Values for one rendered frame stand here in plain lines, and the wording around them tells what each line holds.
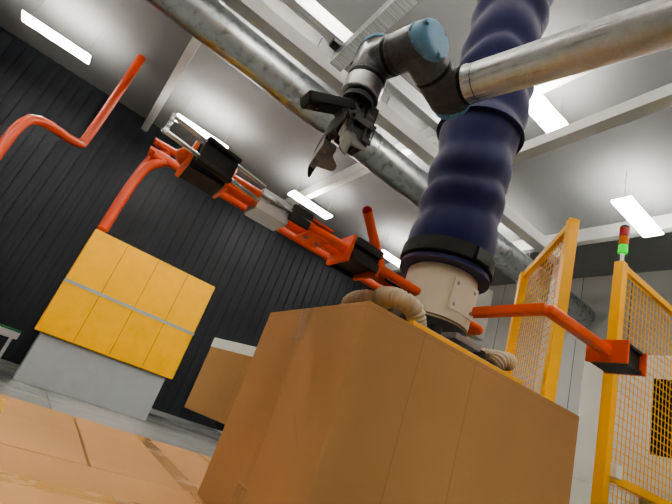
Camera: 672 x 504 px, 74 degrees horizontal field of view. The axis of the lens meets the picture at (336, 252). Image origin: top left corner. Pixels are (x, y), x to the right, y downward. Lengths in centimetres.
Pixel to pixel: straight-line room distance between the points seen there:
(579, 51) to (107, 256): 766
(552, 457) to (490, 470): 18
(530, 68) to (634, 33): 17
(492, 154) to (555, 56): 29
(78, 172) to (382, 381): 1122
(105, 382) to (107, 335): 73
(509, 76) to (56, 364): 764
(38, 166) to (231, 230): 451
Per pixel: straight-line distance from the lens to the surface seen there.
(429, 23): 104
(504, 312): 99
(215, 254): 1203
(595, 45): 99
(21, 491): 76
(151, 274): 820
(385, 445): 75
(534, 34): 152
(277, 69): 666
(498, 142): 123
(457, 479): 87
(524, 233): 475
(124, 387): 821
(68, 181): 1170
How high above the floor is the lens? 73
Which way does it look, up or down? 22 degrees up
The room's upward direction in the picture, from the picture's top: 20 degrees clockwise
